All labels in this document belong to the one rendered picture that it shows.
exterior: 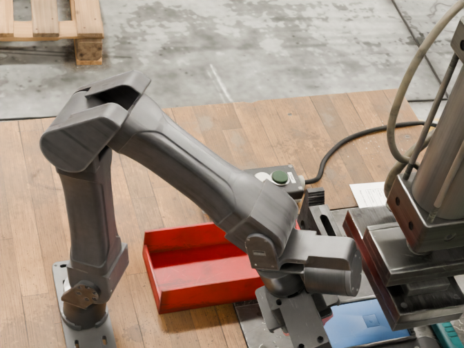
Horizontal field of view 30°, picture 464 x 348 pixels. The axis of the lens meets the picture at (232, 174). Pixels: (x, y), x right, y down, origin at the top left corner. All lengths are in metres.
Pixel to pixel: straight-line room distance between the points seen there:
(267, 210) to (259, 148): 0.61
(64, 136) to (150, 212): 0.49
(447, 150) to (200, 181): 0.28
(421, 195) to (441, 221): 0.04
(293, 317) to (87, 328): 0.35
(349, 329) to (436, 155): 0.37
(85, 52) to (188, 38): 0.44
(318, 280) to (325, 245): 0.04
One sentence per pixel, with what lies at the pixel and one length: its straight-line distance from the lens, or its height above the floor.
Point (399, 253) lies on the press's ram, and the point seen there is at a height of 1.18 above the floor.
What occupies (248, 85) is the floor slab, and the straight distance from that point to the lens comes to 3.16.
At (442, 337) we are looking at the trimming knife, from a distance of 1.41.
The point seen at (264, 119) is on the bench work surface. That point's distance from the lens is 1.67.
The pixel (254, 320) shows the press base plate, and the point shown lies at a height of 0.90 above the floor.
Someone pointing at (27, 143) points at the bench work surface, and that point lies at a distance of 1.58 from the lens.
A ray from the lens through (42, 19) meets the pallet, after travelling 3.13.
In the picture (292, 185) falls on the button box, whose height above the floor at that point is 0.93.
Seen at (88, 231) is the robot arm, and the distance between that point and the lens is 1.14.
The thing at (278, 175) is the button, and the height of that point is 0.94.
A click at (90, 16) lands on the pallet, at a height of 0.14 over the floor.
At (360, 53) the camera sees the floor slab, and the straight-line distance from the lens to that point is 3.45.
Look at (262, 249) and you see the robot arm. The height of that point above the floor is 1.23.
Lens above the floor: 2.00
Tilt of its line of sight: 45 degrees down
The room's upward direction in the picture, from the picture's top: 12 degrees clockwise
